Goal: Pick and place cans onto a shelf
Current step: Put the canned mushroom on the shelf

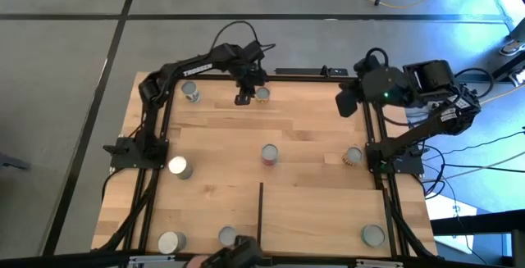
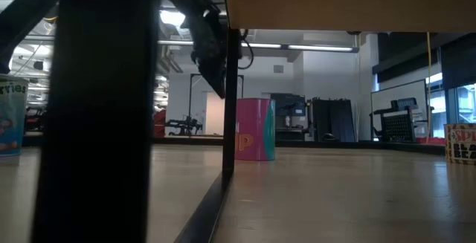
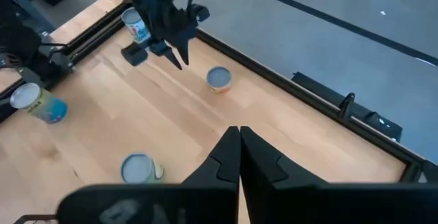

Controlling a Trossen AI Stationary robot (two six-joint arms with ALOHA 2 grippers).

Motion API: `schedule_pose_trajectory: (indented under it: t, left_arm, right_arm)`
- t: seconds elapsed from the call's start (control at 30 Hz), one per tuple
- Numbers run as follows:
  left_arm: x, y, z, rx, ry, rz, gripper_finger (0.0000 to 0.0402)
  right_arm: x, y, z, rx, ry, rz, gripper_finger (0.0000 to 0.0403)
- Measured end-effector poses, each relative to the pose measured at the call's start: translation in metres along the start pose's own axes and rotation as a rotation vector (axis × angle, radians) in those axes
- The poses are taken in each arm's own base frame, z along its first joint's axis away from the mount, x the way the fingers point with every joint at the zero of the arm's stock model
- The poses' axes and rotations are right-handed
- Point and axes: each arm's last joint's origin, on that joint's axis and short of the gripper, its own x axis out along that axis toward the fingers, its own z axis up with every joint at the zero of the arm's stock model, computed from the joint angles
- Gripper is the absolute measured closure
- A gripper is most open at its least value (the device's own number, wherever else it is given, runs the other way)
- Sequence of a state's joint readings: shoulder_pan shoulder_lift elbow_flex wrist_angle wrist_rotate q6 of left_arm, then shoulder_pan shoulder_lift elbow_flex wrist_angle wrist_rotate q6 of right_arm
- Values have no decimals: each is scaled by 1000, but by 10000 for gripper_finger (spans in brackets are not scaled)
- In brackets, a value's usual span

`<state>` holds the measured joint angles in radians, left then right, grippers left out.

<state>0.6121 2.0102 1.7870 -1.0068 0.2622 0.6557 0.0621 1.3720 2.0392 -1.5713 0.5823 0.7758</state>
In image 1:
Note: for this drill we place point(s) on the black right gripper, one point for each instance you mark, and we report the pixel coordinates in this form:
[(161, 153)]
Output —
[(385, 85)]

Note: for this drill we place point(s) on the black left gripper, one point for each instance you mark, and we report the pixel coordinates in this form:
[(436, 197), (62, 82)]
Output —
[(250, 75)]

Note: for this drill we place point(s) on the small yellow green can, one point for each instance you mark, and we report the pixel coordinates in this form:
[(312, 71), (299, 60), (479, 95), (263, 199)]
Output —
[(262, 94)]

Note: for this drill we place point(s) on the white mixed vegetables can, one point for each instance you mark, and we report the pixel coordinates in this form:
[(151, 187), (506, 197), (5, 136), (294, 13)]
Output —
[(189, 89)]

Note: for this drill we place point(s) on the red can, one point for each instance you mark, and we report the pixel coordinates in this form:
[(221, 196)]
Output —
[(269, 153)]

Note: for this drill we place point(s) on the blue cherries can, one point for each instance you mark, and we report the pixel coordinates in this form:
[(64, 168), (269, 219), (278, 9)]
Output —
[(170, 242), (177, 164)]

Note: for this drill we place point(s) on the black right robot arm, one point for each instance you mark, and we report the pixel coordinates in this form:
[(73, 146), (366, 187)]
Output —
[(430, 77)]

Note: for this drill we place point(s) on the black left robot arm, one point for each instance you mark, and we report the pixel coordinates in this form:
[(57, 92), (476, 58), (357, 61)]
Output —
[(197, 69)]

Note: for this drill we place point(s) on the yellow patterned black beans can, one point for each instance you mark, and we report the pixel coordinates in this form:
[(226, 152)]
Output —
[(353, 154)]

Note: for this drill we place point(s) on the black power strip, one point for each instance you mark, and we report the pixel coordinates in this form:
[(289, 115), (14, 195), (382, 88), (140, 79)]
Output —
[(303, 71)]

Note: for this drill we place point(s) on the teal green can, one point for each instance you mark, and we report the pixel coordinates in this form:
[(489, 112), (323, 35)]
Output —
[(372, 235)]

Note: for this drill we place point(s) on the orange and white can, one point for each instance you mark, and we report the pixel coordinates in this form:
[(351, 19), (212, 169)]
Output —
[(226, 235)]

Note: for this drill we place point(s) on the person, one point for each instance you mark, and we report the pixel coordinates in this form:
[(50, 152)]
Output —
[(242, 251)]

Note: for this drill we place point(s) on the black stand foot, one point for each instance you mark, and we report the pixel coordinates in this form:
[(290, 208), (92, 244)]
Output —
[(506, 70)]

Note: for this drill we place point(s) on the person's shoe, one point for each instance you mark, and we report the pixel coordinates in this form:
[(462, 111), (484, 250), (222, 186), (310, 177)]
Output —
[(512, 48), (519, 76)]

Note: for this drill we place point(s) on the grey chair foot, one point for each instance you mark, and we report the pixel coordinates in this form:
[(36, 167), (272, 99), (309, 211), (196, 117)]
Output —
[(12, 162)]

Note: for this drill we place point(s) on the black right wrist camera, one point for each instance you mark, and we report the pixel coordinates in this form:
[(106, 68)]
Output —
[(365, 66)]

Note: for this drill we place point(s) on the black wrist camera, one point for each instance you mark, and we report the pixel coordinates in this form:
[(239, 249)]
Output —
[(365, 66), (254, 51)]

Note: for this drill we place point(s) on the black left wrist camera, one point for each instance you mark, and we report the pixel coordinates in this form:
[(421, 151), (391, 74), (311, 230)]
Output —
[(254, 51)]

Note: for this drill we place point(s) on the black aluminium table frame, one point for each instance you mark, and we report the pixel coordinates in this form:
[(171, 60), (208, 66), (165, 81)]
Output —
[(287, 78)]

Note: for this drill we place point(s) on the black metal shelf end frame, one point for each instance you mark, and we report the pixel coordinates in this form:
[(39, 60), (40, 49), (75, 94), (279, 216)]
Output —
[(260, 219)]

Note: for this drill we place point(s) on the silver metal bracket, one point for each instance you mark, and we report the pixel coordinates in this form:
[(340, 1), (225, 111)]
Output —
[(152, 260), (377, 264)]

